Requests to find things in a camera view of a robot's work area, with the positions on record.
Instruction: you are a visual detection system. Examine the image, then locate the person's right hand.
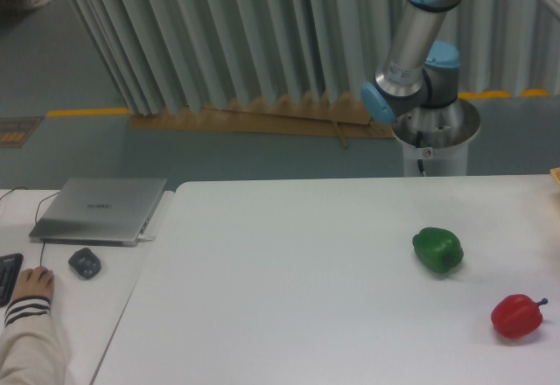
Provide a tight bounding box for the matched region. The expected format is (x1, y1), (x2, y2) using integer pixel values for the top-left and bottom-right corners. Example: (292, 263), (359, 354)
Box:
(11, 266), (54, 302)

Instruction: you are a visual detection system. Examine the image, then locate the cream sleeved forearm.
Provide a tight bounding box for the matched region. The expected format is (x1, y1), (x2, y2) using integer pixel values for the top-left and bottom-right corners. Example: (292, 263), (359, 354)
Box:
(1, 296), (66, 384)

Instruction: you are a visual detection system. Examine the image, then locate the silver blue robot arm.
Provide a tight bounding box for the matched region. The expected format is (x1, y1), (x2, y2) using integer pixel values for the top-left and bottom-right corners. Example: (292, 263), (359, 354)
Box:
(361, 0), (559, 149)

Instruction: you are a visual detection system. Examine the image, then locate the black keyboard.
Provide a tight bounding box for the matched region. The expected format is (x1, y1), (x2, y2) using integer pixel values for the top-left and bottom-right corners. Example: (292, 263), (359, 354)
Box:
(0, 253), (24, 307)

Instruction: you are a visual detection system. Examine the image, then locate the black round controller device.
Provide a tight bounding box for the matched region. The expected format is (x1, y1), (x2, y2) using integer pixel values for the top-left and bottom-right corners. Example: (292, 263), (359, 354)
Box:
(68, 248), (102, 280)

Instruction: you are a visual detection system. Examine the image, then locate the silver closed laptop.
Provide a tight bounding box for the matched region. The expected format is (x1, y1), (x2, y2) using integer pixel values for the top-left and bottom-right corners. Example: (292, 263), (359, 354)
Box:
(29, 178), (167, 246)

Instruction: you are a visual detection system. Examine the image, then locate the grey pleated curtain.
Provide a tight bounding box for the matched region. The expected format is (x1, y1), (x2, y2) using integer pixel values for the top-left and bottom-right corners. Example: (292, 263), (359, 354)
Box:
(71, 0), (559, 115)

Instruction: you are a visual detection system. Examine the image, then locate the brown cardboard sheet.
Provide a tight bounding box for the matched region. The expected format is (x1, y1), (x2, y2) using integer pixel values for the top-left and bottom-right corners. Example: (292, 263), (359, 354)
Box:
(129, 92), (393, 147)

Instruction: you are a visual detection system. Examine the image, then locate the green bell pepper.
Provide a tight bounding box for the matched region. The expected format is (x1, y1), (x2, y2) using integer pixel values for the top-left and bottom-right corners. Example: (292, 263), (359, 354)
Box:
(412, 227), (464, 275)

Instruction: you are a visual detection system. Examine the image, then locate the red bell pepper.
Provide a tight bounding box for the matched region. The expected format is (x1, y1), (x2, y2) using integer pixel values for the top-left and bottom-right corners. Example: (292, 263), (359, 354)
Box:
(491, 294), (549, 340)

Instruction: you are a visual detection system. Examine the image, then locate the black mouse cable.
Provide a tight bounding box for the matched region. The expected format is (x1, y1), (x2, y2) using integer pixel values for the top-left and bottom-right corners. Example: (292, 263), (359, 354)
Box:
(0, 186), (67, 269)

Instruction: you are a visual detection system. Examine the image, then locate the white laptop cable plug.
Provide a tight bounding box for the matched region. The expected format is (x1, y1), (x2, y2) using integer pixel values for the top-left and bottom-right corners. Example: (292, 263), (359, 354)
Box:
(137, 234), (156, 242)

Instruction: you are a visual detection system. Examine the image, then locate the black pedestal cable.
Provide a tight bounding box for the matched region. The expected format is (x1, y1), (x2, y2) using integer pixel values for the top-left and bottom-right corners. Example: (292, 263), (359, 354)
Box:
(415, 129), (428, 178)

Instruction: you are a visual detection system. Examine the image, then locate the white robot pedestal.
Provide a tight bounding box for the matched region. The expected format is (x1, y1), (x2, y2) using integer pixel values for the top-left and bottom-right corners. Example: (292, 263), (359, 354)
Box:
(394, 129), (479, 177)

